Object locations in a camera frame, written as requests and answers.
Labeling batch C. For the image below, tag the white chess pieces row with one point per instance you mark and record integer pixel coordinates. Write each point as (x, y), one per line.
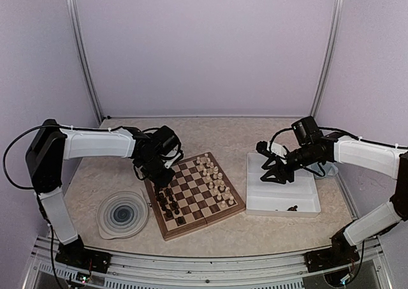
(210, 189)

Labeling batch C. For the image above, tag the wooden chess board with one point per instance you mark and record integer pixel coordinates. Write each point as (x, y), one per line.
(195, 218)

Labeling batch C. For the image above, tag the right aluminium frame post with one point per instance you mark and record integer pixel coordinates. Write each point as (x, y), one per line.
(328, 56)

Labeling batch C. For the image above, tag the light blue mug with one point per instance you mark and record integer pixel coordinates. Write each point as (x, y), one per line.
(326, 171)

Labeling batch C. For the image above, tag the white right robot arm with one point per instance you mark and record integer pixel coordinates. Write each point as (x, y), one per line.
(380, 164)

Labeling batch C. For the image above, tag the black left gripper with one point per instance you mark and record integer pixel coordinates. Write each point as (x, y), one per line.
(162, 182)

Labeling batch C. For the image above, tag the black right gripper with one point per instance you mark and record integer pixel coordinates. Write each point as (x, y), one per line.
(278, 169)

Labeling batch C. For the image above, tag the front aluminium rail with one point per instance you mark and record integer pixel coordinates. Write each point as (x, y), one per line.
(132, 270)

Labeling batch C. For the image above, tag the collapsible silicone bowl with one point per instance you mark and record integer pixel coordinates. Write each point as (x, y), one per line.
(122, 215)

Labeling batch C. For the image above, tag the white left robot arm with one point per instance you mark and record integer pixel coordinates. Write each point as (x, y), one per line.
(56, 147)

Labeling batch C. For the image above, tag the aluminium frame post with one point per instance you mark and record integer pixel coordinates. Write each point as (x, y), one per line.
(328, 56)
(83, 60)

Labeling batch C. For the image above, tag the white plastic tray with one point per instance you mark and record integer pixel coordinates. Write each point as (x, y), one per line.
(262, 198)

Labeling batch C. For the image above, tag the dark chess piece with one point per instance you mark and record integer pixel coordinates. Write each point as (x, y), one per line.
(159, 197)

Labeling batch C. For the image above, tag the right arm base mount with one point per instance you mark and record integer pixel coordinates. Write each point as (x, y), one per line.
(338, 254)

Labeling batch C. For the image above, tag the left aluminium frame post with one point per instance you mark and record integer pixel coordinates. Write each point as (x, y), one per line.
(83, 60)

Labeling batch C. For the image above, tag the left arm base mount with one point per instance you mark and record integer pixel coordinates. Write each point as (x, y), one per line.
(75, 254)

